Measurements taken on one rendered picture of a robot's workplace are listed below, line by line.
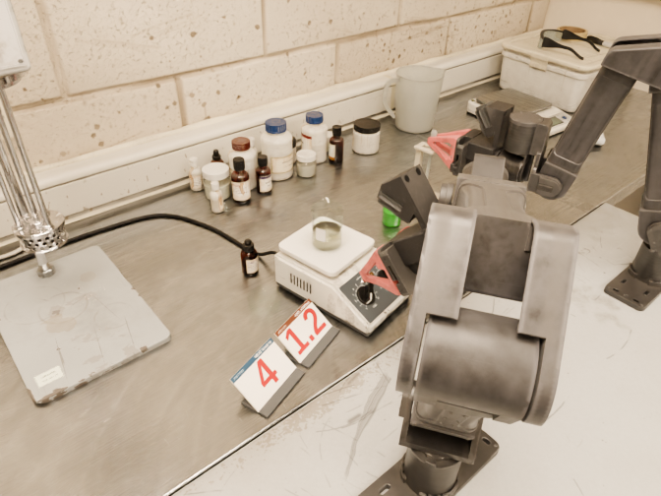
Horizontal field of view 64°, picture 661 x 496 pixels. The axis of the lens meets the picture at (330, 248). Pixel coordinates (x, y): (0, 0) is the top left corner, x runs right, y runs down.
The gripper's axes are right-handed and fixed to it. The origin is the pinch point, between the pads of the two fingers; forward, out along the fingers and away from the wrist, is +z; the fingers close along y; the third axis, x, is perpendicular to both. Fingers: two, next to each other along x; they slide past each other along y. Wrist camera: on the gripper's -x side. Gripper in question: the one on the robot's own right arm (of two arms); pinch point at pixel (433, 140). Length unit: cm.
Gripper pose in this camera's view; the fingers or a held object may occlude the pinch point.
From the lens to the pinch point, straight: 111.2
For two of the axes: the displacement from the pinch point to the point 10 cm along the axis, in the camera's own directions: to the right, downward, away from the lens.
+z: -7.5, -4.0, 5.2
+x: -0.2, 8.1, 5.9
